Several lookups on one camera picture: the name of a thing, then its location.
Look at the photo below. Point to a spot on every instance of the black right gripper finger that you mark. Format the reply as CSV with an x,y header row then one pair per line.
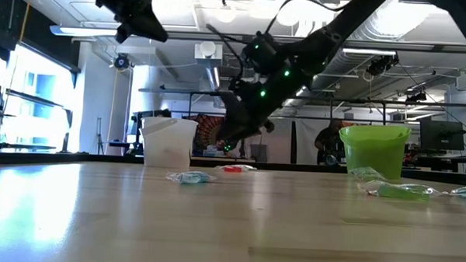
x,y
235,131

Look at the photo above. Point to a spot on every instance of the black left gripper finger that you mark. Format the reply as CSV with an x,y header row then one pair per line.
x,y
151,29

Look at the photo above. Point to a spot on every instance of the green candy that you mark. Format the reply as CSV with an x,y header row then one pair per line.
x,y
365,173
402,191

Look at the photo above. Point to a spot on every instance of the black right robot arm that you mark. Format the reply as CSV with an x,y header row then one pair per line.
x,y
337,25

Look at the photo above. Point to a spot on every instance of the red candy in clear wrapper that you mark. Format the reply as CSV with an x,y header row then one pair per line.
x,y
235,168

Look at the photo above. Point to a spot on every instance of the red patterned tapestry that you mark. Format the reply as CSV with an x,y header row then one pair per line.
x,y
207,130

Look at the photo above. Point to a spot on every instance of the white cloth partition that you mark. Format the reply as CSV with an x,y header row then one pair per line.
x,y
283,144

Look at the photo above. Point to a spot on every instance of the ceiling light strip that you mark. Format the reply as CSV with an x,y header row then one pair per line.
x,y
85,31
369,52

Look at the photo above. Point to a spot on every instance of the white plastic bucket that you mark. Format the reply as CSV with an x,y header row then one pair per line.
x,y
168,144

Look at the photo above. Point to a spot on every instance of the person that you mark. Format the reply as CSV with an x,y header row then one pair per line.
x,y
326,144
164,113

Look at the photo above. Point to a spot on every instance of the black tripod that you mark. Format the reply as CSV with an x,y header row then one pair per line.
x,y
99,145

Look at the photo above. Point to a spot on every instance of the green plastic bucket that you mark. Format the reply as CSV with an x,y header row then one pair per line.
x,y
374,151

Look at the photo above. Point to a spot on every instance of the black track spotlight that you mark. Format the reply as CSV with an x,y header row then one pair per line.
x,y
380,66
416,97

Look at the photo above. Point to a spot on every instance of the black shelf rack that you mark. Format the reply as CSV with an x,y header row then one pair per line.
x,y
36,100

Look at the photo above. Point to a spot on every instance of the black overhead beam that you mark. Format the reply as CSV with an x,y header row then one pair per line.
x,y
414,46

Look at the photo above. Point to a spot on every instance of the black computer monitor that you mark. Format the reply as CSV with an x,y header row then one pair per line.
x,y
440,135

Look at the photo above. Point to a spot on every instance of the black round ceiling camera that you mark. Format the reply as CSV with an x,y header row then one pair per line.
x,y
121,61

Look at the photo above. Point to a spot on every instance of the black metal rack frame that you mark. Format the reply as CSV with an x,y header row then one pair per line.
x,y
203,93

